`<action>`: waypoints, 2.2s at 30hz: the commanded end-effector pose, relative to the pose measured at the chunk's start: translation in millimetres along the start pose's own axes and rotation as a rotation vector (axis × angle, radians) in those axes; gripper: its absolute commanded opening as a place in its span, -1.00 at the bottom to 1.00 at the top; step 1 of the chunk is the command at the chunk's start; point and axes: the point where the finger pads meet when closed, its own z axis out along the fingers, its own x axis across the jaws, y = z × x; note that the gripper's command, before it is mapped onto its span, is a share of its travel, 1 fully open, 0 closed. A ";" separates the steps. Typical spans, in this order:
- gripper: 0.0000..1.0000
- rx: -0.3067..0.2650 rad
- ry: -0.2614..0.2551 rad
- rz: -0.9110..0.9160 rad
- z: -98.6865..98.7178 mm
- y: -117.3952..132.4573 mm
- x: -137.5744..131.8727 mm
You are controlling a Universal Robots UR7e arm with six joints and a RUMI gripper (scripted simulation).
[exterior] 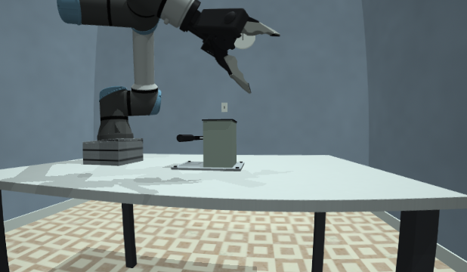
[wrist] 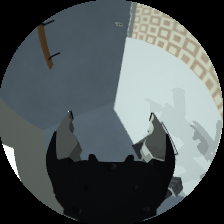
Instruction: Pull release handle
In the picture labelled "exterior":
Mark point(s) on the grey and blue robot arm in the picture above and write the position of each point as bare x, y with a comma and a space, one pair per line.
144, 99

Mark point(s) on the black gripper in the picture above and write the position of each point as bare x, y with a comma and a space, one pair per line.
218, 45

